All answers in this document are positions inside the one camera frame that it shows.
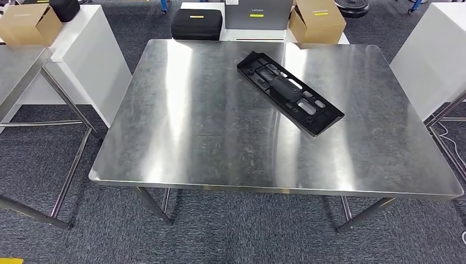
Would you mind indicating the yellow floor tape square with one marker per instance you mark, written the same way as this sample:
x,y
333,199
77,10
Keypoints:
x,y
11,261

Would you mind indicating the blue metal rack leg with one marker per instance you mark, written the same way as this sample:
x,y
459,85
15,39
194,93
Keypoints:
x,y
164,5
413,6

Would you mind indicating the black pouch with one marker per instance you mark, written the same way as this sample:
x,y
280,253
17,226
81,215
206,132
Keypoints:
x,y
65,9

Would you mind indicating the steel side table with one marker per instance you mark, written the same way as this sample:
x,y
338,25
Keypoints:
x,y
14,65
446,108

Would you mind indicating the steel workbench table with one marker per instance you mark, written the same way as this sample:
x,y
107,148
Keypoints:
x,y
200,120

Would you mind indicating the black ribbed round disc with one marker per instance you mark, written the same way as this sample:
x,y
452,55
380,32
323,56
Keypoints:
x,y
351,7

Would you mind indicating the cardboard box yellow label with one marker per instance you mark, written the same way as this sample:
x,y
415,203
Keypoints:
x,y
320,29

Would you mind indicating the long black plastic panel part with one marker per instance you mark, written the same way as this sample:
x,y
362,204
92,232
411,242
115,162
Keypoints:
x,y
287,89

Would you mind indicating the plain cardboard box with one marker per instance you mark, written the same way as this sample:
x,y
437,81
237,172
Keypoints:
x,y
25,27

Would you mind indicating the grey laptop box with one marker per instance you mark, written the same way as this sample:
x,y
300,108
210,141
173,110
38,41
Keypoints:
x,y
258,20

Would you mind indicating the black zip case yellow label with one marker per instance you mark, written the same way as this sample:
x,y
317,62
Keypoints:
x,y
196,27

